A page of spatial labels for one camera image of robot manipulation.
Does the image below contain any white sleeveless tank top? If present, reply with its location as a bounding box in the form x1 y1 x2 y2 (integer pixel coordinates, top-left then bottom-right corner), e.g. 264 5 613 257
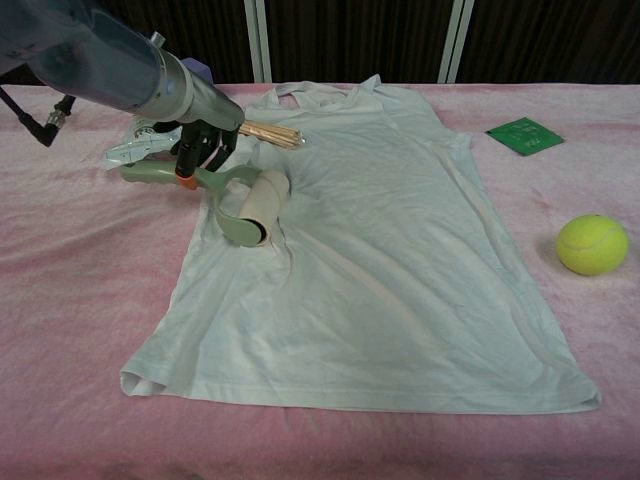
118 74 602 415

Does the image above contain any white double frame post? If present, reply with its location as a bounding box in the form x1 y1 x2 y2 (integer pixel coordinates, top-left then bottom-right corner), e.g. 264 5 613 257
243 0 274 84

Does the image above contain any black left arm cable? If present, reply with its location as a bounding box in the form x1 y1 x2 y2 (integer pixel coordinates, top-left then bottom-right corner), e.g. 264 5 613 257
0 85 77 149

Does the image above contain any white slanted frame post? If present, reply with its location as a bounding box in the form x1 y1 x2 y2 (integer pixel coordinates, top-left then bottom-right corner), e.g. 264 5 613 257
436 0 476 85

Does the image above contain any yellow tennis ball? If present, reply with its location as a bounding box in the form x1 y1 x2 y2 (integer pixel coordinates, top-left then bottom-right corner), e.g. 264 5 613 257
555 213 630 276

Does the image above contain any silver printed snack packet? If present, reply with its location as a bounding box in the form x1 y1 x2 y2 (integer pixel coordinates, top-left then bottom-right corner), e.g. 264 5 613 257
103 118 182 174

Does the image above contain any green flat sachet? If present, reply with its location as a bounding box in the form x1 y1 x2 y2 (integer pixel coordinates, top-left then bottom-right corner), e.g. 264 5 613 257
483 116 566 158

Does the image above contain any bundle of wooden sticks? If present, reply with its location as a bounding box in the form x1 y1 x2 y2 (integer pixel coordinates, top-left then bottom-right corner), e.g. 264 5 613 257
236 121 307 150

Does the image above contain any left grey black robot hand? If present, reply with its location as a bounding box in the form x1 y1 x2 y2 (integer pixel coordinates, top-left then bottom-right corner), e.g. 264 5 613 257
174 78 246 191

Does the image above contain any purple foam cube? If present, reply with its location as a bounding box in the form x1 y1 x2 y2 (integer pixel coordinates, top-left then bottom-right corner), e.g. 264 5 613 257
180 57 214 85

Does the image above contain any pink tablecloth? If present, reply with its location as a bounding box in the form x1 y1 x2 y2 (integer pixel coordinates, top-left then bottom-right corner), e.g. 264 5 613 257
0 82 640 480

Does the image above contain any green-handled lint roller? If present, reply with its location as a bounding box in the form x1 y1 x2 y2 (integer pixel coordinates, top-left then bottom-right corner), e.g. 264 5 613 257
118 159 293 250

